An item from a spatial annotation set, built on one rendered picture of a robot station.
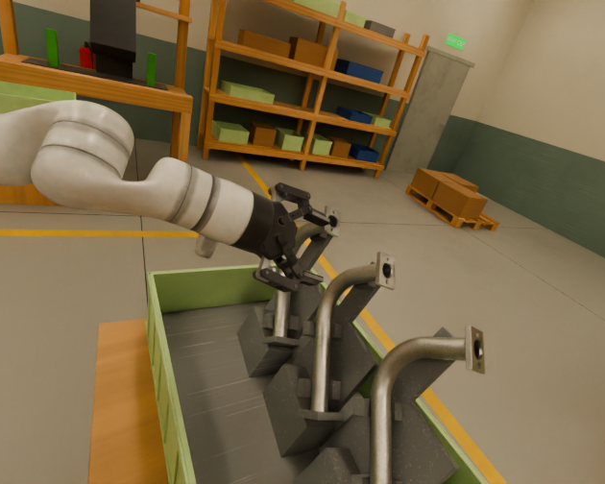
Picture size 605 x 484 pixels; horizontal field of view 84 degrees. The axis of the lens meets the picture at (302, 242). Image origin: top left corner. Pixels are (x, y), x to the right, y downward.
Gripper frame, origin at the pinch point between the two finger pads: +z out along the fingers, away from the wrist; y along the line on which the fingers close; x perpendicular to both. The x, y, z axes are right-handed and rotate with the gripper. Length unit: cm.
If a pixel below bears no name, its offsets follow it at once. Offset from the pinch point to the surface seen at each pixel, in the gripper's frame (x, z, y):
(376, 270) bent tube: -2.3, 10.3, -0.7
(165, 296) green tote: 45.2, -7.7, -5.3
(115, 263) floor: 211, 2, 31
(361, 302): 5.6, 15.9, -4.1
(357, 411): 1.6, 12.2, -21.9
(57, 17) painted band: 358, -110, 303
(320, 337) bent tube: 10.6, 11.1, -11.3
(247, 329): 33.3, 8.7, -10.4
